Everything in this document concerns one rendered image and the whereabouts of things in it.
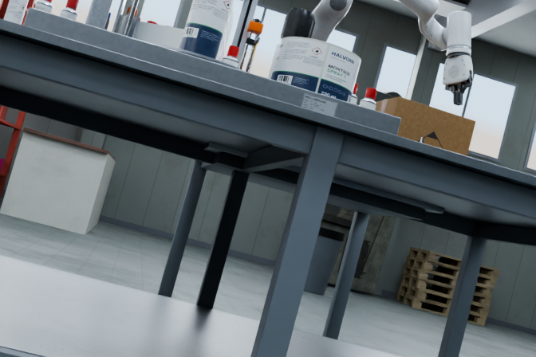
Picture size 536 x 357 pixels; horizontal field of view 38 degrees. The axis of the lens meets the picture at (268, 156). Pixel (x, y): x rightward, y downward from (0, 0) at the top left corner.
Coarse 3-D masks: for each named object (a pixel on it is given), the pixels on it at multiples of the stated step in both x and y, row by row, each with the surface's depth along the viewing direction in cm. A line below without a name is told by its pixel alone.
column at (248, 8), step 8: (248, 0) 253; (256, 0) 253; (248, 8) 254; (240, 16) 252; (248, 16) 253; (240, 24) 252; (248, 24) 253; (240, 32) 252; (248, 32) 253; (232, 40) 253; (240, 40) 253; (240, 48) 252; (240, 56) 252
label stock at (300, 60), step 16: (288, 48) 182; (304, 48) 179; (320, 48) 178; (336, 48) 178; (288, 64) 180; (304, 64) 178; (320, 64) 178; (336, 64) 179; (352, 64) 181; (288, 80) 179; (304, 80) 178; (320, 80) 177; (336, 80) 179; (352, 80) 183; (336, 96) 179
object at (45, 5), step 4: (44, 0) 230; (48, 0) 230; (52, 0) 231; (36, 4) 229; (40, 4) 228; (44, 4) 228; (48, 4) 229; (36, 8) 229; (40, 8) 228; (44, 8) 228; (48, 8) 229; (52, 8) 230; (48, 12) 229
